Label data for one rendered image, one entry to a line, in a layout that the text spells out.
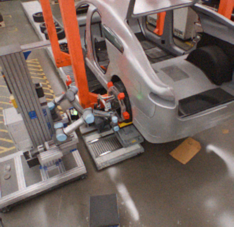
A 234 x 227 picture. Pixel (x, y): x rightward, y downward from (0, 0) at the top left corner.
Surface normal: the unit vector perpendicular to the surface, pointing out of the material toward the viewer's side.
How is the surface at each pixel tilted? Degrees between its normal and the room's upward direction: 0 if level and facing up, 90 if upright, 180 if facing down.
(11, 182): 0
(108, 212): 0
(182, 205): 0
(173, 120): 89
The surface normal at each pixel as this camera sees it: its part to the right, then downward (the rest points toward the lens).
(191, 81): 0.10, -0.52
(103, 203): -0.06, -0.78
